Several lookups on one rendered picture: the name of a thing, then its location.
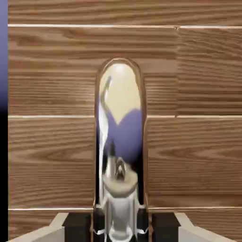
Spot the light wood cabinet door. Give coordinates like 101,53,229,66
8,0,242,242

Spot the shiny curved metal handle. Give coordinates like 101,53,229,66
90,57,150,242

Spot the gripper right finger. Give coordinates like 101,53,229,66
150,212,233,242

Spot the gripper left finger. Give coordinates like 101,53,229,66
10,212,92,242

